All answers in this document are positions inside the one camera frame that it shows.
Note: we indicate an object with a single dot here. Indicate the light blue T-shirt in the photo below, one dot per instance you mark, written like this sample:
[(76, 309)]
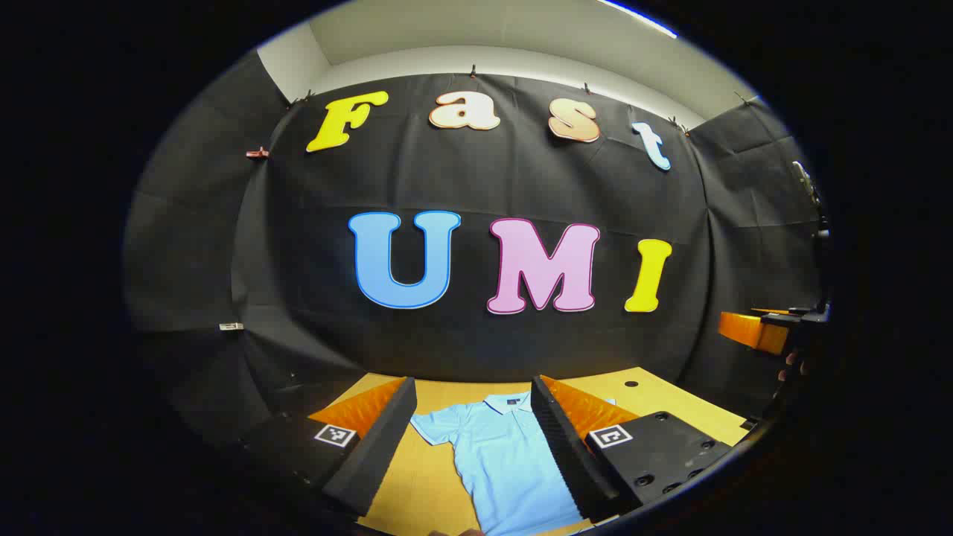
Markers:
[(499, 469)]

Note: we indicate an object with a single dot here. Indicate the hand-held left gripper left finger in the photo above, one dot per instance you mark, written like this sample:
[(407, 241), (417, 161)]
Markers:
[(380, 447)]

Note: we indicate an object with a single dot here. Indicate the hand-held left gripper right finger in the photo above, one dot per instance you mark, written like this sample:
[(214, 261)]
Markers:
[(569, 454)]

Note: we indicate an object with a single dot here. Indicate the black backdrop cloth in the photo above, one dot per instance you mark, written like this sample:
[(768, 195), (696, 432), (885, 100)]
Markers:
[(298, 246)]

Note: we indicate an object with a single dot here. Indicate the grey metal fixture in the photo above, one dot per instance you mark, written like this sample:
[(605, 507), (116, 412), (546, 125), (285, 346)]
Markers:
[(808, 190)]

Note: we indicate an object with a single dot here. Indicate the copper spring clip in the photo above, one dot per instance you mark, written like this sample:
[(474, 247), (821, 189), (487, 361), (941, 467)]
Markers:
[(257, 152)]

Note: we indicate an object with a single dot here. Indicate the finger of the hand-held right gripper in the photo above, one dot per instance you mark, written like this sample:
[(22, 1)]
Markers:
[(748, 331)]

